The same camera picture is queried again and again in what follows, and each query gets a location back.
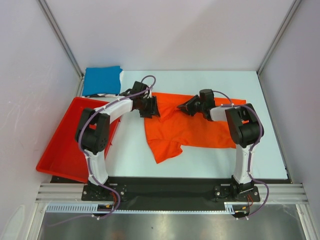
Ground orange t shirt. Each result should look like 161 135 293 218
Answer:
144 92 236 164

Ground red plastic bin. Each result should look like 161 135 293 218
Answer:
36 97 106 183

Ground aluminium frame rail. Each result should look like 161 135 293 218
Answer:
35 183 309 205

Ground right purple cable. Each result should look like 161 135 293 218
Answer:
212 90 270 222

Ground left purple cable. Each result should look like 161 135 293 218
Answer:
46 74 157 227

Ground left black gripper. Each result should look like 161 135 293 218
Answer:
137 95 160 119

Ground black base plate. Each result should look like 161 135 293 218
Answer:
81 176 261 211

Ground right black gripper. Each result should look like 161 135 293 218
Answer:
177 94 205 117

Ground folded blue t shirt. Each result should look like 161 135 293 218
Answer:
82 65 123 96

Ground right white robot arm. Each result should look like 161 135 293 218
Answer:
177 89 264 201

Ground purple cable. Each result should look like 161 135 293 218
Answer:
46 74 157 227
212 90 270 222

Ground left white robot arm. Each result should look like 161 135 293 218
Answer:
75 79 160 200

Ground white slotted cable duct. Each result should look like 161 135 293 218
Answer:
45 203 249 215

